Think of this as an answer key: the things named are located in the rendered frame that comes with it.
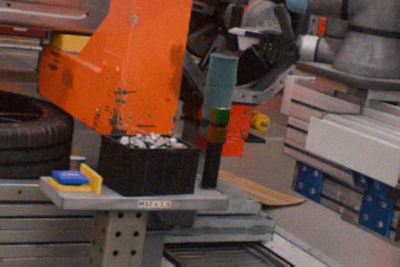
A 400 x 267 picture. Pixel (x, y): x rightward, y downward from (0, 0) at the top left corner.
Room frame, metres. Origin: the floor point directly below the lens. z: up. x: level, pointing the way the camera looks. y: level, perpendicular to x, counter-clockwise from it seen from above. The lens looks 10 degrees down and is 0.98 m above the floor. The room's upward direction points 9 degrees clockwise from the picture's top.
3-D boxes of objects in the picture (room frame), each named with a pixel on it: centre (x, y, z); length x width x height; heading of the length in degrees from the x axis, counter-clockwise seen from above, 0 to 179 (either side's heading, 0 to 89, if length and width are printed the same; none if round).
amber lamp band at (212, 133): (2.09, -0.05, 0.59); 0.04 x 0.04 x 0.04; 29
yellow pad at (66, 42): (2.66, 0.42, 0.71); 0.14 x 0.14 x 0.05; 29
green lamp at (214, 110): (2.09, -0.05, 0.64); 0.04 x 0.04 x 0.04; 29
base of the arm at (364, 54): (1.86, -0.34, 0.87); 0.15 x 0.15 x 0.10
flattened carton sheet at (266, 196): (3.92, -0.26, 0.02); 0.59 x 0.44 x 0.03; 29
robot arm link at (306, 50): (2.45, -0.28, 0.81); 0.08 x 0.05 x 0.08; 166
